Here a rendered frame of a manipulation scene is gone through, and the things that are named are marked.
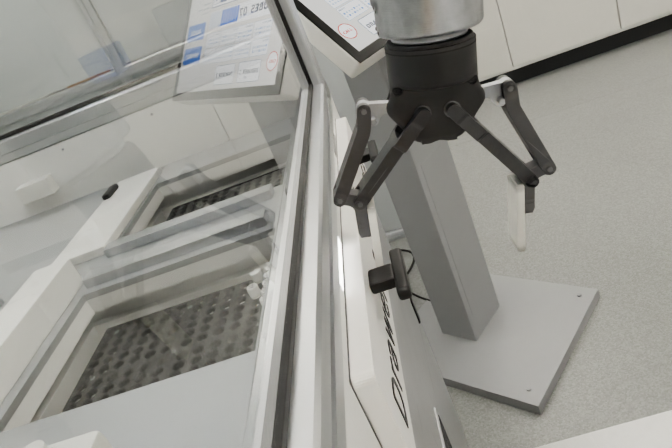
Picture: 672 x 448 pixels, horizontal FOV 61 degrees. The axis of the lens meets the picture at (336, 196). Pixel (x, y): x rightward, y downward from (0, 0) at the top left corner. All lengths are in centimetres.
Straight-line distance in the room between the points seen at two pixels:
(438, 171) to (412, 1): 107
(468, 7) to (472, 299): 129
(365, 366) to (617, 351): 132
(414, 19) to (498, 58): 308
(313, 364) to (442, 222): 119
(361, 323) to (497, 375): 120
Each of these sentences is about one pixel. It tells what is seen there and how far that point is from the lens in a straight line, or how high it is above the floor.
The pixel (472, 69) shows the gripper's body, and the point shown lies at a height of 106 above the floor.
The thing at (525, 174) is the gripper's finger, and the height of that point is 95.
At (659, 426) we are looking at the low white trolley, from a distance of 56.
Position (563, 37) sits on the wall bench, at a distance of 360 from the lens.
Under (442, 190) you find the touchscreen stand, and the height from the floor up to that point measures 51.
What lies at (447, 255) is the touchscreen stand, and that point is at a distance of 155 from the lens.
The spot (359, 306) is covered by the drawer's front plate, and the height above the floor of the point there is 93.
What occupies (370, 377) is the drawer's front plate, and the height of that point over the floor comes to 93.
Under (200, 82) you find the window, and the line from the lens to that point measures 37.
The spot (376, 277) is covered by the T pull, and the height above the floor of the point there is 91.
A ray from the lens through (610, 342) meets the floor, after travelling 172.
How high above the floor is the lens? 120
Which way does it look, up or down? 24 degrees down
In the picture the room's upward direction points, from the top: 23 degrees counter-clockwise
